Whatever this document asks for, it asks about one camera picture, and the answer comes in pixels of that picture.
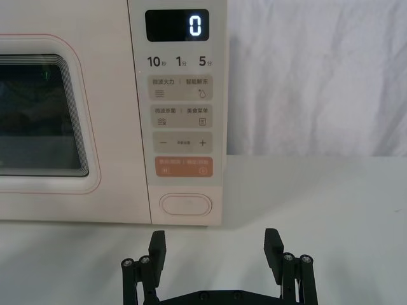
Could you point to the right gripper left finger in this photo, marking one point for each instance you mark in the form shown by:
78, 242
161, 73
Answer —
152, 270

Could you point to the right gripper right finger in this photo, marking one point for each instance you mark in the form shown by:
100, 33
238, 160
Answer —
294, 279

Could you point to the white table cloth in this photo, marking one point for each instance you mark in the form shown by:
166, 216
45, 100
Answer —
318, 206

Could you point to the cream microwave oven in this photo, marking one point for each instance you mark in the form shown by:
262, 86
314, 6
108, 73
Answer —
108, 127

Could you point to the white curtain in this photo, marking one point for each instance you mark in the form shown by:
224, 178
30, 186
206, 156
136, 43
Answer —
318, 79

